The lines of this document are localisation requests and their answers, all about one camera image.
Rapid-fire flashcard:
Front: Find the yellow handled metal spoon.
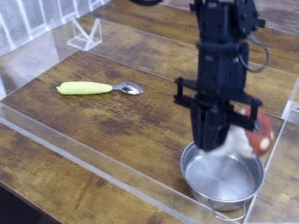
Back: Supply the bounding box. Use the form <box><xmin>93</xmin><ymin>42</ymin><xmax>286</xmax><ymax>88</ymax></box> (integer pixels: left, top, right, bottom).
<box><xmin>57</xmin><ymin>81</ymin><xmax>145</xmax><ymax>95</ymax></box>

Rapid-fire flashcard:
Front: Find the clear acrylic triangle bracket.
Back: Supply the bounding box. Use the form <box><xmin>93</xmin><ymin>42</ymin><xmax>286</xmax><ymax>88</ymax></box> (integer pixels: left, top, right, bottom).
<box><xmin>67</xmin><ymin>18</ymin><xmax>103</xmax><ymax>51</ymax></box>

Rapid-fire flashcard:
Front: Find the red white plush mushroom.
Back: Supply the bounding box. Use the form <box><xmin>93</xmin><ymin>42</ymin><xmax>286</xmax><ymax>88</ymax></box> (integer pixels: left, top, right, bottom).
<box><xmin>198</xmin><ymin>111</ymin><xmax>276</xmax><ymax>159</ymax></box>

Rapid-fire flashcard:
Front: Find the silver metal pot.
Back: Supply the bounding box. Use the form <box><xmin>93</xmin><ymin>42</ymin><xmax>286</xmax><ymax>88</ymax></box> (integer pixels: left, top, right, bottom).
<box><xmin>181</xmin><ymin>143</ymin><xmax>266</xmax><ymax>221</ymax></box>

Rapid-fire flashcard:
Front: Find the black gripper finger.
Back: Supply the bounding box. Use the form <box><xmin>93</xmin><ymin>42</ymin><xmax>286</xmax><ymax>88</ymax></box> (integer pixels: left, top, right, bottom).
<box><xmin>191</xmin><ymin>105</ymin><xmax>230</xmax><ymax>151</ymax></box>
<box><xmin>229</xmin><ymin>108</ymin><xmax>260</xmax><ymax>131</ymax></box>

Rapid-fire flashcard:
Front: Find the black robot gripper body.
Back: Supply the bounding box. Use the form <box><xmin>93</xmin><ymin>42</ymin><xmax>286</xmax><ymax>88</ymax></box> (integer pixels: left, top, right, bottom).
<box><xmin>175</xmin><ymin>0</ymin><xmax>262</xmax><ymax>123</ymax></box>

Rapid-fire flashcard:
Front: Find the clear acrylic right barrier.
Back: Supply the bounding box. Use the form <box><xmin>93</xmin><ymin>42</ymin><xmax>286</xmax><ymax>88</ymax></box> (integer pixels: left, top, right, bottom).
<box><xmin>245</xmin><ymin>78</ymin><xmax>299</xmax><ymax>224</ymax></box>

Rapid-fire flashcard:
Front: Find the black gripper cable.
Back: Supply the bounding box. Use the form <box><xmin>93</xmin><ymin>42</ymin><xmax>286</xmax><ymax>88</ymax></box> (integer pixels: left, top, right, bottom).
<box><xmin>238</xmin><ymin>33</ymin><xmax>272</xmax><ymax>74</ymax></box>

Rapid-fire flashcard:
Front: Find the clear acrylic barrier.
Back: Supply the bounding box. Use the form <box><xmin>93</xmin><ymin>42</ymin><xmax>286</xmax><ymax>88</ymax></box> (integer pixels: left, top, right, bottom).
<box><xmin>245</xmin><ymin>78</ymin><xmax>299</xmax><ymax>224</ymax></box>
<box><xmin>0</xmin><ymin>103</ymin><xmax>240</xmax><ymax>224</ymax></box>

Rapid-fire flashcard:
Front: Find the clear acrylic front barrier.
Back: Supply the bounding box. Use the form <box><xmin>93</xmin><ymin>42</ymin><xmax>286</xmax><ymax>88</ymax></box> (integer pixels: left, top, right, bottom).
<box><xmin>0</xmin><ymin>103</ymin><xmax>240</xmax><ymax>224</ymax></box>

